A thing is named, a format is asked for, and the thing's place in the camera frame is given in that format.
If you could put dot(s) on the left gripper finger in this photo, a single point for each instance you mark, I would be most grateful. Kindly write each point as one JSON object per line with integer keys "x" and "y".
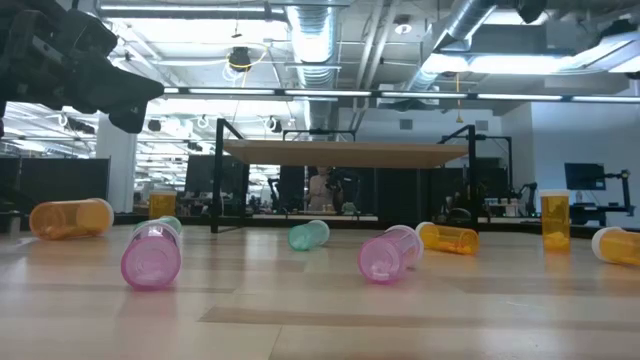
{"x": 110, "y": 82}
{"x": 130, "y": 119}

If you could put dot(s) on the black background robot arm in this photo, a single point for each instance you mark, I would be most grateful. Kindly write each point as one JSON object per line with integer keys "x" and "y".
{"x": 530, "y": 192}

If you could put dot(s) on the green medicine bottle white cap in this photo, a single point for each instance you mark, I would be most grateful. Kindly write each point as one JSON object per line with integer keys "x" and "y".
{"x": 169, "y": 221}
{"x": 306, "y": 237}

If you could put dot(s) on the long LED light bar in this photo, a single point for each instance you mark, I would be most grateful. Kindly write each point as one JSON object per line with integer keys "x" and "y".
{"x": 325, "y": 93}

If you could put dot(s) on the person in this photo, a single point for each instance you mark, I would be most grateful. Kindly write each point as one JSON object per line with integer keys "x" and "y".
{"x": 320, "y": 192}

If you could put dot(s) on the wooden shelf black metal frame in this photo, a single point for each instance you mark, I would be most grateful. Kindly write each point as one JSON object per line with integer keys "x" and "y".
{"x": 345, "y": 154}

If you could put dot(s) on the silver ventilation duct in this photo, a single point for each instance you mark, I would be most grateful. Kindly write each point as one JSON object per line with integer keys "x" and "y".
{"x": 312, "y": 45}
{"x": 465, "y": 22}

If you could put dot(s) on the black background rig frame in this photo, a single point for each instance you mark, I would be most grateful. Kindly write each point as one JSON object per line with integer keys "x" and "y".
{"x": 510, "y": 165}

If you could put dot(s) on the orange medicine bottle white cap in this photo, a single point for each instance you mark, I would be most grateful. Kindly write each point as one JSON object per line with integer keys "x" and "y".
{"x": 75, "y": 217}
{"x": 450, "y": 240}
{"x": 162, "y": 206}
{"x": 555, "y": 220}
{"x": 620, "y": 246}

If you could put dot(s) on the pink medicine bottle white cap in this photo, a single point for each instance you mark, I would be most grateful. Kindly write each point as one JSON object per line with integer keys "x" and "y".
{"x": 150, "y": 257}
{"x": 387, "y": 255}

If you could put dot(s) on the black partition panel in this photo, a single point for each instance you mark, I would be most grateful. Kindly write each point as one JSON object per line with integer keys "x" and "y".
{"x": 60, "y": 177}

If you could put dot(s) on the wooden top background workbench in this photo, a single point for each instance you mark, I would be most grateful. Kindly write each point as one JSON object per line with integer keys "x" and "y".
{"x": 280, "y": 217}

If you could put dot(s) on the black background desk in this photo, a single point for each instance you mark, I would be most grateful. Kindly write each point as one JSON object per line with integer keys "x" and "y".
{"x": 590, "y": 212}

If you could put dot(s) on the black background monitor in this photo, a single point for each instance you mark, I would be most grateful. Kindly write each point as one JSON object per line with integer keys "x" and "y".
{"x": 584, "y": 176}
{"x": 205, "y": 172}

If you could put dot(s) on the white building column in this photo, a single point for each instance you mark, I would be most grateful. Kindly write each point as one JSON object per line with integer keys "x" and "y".
{"x": 117, "y": 165}

